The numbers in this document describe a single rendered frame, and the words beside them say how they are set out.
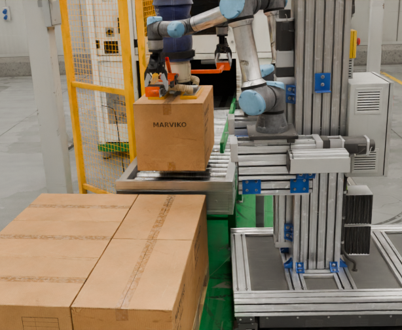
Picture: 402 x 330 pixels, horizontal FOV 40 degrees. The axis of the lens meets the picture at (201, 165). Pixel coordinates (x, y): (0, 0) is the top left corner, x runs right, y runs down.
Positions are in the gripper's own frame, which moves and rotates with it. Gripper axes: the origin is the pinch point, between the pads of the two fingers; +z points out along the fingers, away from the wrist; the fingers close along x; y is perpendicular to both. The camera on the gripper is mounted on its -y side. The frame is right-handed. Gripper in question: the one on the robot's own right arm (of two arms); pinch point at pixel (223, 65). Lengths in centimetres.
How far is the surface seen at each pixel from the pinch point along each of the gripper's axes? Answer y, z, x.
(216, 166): 9, 66, -6
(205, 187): 58, 62, -8
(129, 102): -17, 27, -70
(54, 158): -11, 66, -128
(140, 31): -67, -17, -69
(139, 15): -67, -29, -69
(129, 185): 59, 61, -53
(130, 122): -17, 41, -70
